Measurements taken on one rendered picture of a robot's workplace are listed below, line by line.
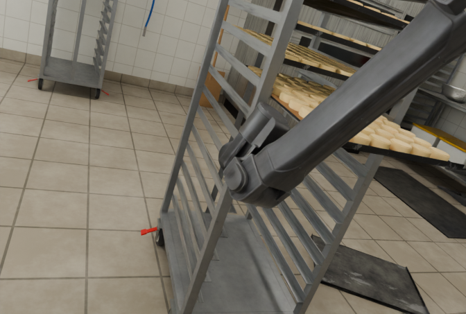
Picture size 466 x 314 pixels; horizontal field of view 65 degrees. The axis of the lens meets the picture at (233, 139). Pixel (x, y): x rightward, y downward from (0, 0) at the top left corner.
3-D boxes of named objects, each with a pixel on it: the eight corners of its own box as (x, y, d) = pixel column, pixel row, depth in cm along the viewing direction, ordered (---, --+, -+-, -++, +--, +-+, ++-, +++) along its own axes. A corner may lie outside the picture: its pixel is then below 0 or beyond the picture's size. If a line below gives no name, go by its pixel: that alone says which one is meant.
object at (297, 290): (304, 302, 135) (306, 297, 134) (297, 302, 134) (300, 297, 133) (249, 203, 190) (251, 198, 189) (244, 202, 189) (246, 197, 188)
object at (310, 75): (390, 127, 110) (394, 118, 109) (383, 125, 109) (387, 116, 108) (299, 72, 166) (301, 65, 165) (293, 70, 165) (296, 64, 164)
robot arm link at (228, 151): (209, 160, 61) (233, 184, 59) (232, 129, 58) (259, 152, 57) (227, 154, 67) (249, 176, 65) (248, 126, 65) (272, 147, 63)
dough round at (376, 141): (362, 142, 81) (366, 134, 80) (370, 140, 85) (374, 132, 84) (383, 152, 78) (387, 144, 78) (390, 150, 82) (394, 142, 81)
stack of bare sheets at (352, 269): (315, 281, 185) (317, 276, 184) (310, 236, 222) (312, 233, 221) (428, 321, 183) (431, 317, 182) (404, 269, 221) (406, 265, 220)
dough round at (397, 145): (391, 151, 81) (395, 143, 81) (383, 143, 86) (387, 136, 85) (412, 158, 82) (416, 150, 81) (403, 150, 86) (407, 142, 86)
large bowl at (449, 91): (429, 91, 422) (435, 80, 417) (451, 98, 438) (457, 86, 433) (457, 103, 389) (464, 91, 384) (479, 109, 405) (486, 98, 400)
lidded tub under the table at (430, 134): (402, 141, 444) (412, 122, 435) (428, 147, 462) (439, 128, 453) (426, 156, 411) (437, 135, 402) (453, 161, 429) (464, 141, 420)
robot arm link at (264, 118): (231, 196, 53) (271, 206, 58) (279, 136, 49) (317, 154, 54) (206, 146, 62) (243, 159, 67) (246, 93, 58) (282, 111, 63)
